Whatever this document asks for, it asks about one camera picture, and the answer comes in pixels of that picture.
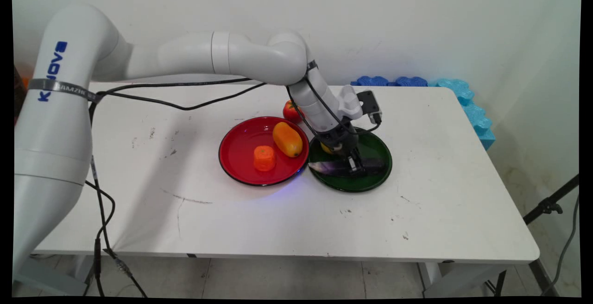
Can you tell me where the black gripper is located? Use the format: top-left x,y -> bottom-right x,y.
317,122 -> 368,176

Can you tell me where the purple toy eggplant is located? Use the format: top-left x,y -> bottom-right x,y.
308,157 -> 385,177

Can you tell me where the green round plate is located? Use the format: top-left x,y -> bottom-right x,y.
308,127 -> 393,193

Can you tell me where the orange toy mango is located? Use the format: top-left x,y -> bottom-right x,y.
272,121 -> 304,158

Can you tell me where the dark blue foam mat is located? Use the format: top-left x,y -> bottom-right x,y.
393,76 -> 429,87
350,76 -> 391,87

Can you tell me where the red toy tomato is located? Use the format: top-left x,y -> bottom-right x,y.
283,100 -> 304,124

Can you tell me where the orange toy carrot piece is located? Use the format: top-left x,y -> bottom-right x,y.
253,146 -> 277,172

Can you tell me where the red round plate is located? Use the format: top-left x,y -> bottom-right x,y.
219,116 -> 310,187

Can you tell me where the light blue foam mat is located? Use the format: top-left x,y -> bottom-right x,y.
429,78 -> 496,151

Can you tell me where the white table leg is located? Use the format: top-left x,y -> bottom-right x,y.
417,261 -> 506,298

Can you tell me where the black tripod stand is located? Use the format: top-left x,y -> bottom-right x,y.
486,173 -> 580,298

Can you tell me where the black table leg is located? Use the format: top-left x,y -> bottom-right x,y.
82,255 -> 100,296

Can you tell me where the orange and dark object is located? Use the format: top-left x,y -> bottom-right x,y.
13,64 -> 29,126

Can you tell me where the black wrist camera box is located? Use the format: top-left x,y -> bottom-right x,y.
356,89 -> 383,125

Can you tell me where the white camera bracket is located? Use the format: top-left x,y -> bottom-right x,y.
339,85 -> 365,120

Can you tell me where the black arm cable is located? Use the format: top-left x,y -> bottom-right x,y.
88,61 -> 383,137

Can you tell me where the grey hanging cable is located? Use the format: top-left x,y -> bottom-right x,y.
541,195 -> 580,297

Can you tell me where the black cable with connector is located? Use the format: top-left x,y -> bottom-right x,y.
82,100 -> 150,298

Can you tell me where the grey strap with print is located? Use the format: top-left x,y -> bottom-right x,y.
27,78 -> 97,102

